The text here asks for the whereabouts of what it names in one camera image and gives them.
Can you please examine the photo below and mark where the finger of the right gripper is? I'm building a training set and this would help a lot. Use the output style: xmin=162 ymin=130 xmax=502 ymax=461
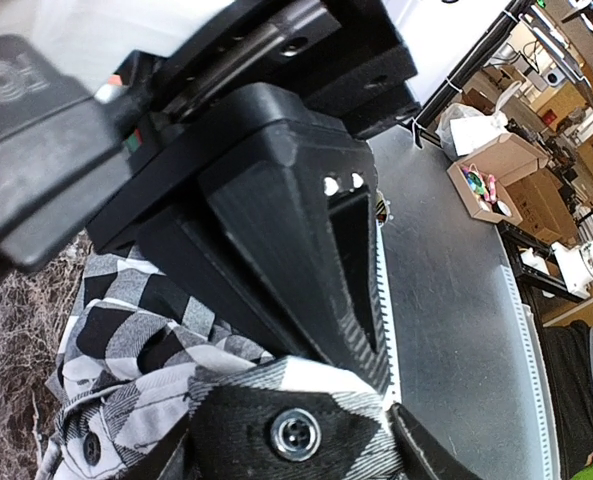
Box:
xmin=135 ymin=82 xmax=395 ymax=401

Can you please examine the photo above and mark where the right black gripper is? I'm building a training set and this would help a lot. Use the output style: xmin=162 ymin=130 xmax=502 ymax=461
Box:
xmin=87 ymin=1 xmax=419 ymax=250

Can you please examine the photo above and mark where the black white plaid shirt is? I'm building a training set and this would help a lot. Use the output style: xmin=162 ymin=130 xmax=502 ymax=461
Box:
xmin=37 ymin=246 xmax=404 ymax=479

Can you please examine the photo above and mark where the white slotted cable duct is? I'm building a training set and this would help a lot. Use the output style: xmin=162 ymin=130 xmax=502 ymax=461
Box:
xmin=500 ymin=265 xmax=561 ymax=479

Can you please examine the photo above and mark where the cardboard box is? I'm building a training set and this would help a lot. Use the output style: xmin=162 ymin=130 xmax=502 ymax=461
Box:
xmin=447 ymin=133 xmax=549 ymax=225

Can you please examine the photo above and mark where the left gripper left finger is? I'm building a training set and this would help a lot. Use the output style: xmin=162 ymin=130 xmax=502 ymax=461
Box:
xmin=151 ymin=434 xmax=195 ymax=480

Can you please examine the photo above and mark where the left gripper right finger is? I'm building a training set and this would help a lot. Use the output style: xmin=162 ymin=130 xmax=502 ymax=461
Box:
xmin=388 ymin=403 xmax=481 ymax=480

